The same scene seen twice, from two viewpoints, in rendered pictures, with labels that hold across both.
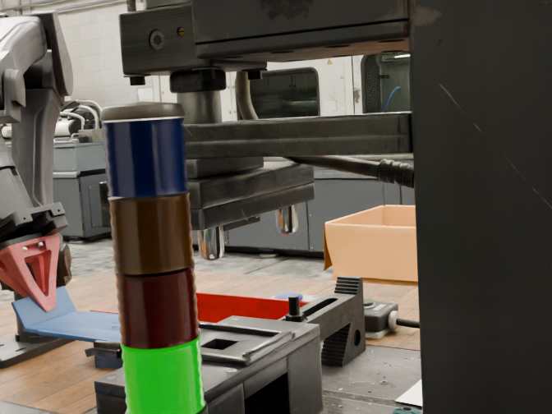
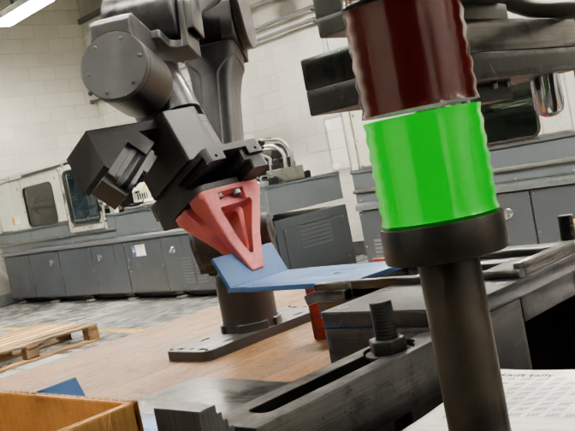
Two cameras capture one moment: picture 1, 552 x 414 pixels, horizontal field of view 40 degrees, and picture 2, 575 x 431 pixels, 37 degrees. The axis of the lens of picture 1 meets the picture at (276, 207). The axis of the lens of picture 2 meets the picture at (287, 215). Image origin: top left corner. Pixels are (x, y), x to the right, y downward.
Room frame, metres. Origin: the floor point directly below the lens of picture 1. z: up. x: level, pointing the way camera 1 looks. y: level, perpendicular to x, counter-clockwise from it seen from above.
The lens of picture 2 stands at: (0.08, 0.04, 1.07)
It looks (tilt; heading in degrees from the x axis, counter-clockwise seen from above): 3 degrees down; 13
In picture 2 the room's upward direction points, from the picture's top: 11 degrees counter-clockwise
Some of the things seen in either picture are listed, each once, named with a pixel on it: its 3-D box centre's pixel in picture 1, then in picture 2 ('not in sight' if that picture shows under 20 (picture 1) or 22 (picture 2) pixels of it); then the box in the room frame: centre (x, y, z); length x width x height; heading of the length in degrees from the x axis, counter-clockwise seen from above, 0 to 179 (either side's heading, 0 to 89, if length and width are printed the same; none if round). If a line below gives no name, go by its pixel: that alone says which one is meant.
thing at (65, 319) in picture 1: (92, 313); (307, 261); (0.74, 0.19, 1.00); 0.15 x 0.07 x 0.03; 58
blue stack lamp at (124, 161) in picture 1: (145, 156); not in sight; (0.36, 0.06, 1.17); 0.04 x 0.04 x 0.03
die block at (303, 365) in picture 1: (220, 402); (487, 342); (0.65, 0.06, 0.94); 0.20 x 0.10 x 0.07; 149
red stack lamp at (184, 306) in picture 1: (158, 302); (410, 56); (0.36, 0.06, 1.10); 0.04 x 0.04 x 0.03
